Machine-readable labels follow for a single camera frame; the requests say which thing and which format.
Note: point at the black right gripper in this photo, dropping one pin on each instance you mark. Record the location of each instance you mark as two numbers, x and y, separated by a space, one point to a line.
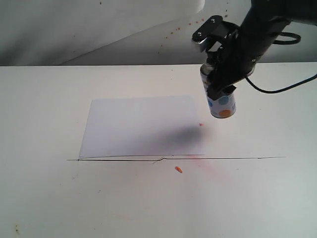
232 56

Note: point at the white spray paint can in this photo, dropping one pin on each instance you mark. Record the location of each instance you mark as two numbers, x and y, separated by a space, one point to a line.
225 105

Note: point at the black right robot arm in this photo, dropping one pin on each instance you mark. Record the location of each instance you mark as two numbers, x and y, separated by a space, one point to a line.
268 18

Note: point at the orange paint blob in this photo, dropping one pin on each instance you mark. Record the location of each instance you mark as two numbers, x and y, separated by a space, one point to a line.
178 169

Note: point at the white paper sheet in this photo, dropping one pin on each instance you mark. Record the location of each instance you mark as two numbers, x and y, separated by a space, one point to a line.
151 126

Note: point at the white backdrop sheet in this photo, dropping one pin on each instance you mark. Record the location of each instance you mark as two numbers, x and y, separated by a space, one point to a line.
107 32

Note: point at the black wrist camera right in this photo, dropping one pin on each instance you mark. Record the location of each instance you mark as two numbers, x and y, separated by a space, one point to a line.
213 30

